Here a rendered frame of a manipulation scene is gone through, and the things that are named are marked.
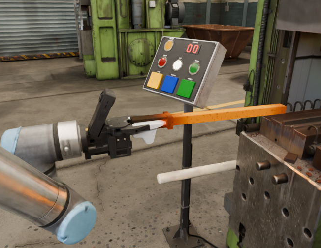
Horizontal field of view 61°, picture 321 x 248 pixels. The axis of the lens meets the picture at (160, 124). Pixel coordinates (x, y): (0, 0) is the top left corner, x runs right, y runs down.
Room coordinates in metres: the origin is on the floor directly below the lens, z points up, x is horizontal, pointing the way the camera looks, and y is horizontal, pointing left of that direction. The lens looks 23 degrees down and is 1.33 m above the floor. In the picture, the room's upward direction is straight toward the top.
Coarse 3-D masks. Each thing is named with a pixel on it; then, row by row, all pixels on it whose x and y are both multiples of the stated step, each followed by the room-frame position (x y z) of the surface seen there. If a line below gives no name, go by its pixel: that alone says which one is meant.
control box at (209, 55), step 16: (160, 48) 1.39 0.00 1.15; (176, 48) 1.32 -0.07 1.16; (192, 48) 1.25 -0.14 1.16; (208, 48) 1.20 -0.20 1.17; (224, 48) 1.21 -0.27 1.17; (208, 64) 1.15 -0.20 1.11; (192, 80) 1.16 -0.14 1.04; (208, 80) 1.15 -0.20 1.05; (176, 96) 1.17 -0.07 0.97; (192, 96) 1.11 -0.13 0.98; (208, 96) 1.15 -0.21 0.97
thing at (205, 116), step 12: (240, 108) 0.74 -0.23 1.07; (252, 108) 0.74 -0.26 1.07; (264, 108) 0.74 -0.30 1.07; (276, 108) 0.75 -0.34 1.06; (132, 120) 0.62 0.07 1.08; (144, 120) 0.63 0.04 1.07; (168, 120) 0.64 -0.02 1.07; (180, 120) 0.66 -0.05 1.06; (192, 120) 0.67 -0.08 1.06; (204, 120) 0.68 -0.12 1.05; (216, 120) 0.69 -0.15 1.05
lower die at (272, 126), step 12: (264, 120) 0.89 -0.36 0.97; (276, 120) 0.84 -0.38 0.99; (288, 120) 0.81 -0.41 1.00; (264, 132) 0.88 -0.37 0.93; (276, 132) 0.83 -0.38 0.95; (288, 132) 0.78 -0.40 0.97; (300, 132) 0.74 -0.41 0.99; (312, 132) 0.74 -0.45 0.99; (288, 144) 0.77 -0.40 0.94; (300, 144) 0.73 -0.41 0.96; (300, 156) 0.72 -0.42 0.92; (312, 156) 0.73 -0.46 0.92
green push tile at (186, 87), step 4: (184, 80) 1.18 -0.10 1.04; (188, 80) 1.17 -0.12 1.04; (180, 84) 1.18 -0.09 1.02; (184, 84) 1.17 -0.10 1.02; (188, 84) 1.15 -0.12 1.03; (192, 84) 1.14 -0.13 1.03; (180, 88) 1.17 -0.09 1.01; (184, 88) 1.15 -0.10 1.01; (188, 88) 1.14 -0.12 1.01; (192, 88) 1.13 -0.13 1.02; (180, 92) 1.16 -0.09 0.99; (184, 92) 1.14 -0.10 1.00; (188, 92) 1.13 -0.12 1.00; (192, 92) 1.13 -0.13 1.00; (184, 96) 1.13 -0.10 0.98; (188, 96) 1.12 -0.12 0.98
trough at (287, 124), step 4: (296, 120) 0.82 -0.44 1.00; (300, 120) 0.82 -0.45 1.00; (304, 120) 0.83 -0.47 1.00; (308, 120) 0.83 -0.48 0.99; (312, 120) 0.83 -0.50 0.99; (316, 120) 0.84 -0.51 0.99; (320, 120) 0.84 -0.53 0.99; (284, 124) 0.80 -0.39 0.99; (288, 124) 0.80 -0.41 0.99; (292, 124) 0.81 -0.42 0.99; (296, 124) 0.81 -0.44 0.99
